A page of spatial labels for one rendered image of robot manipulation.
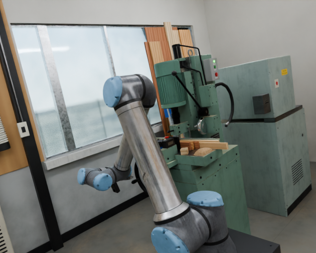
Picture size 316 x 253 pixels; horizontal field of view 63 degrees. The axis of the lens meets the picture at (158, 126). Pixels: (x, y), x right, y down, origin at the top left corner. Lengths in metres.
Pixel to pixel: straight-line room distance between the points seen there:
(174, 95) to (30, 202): 1.73
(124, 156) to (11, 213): 1.61
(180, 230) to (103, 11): 2.68
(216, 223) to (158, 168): 0.33
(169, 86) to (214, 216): 0.93
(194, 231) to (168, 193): 0.16
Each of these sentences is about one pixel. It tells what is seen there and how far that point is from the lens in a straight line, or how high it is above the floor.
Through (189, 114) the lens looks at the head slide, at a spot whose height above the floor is 1.12.
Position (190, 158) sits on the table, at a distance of 1.62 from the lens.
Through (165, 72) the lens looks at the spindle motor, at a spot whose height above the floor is 1.44.
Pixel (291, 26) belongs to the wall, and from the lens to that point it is 3.83.
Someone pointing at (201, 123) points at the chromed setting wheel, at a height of 1.04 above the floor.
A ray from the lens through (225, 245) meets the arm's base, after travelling 1.19.
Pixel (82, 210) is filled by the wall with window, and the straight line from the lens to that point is 2.98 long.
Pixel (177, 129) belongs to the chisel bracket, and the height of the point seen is 1.04.
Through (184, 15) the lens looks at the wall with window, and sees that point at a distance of 4.12.
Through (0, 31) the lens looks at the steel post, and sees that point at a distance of 2.67.
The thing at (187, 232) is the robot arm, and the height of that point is 0.83.
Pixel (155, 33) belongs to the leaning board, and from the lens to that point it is 3.53.
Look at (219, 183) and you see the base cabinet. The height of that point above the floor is 0.61.
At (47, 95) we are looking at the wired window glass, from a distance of 2.81.
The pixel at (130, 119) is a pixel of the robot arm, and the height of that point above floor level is 1.25.
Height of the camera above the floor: 1.36
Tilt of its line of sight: 9 degrees down
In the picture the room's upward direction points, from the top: 11 degrees counter-clockwise
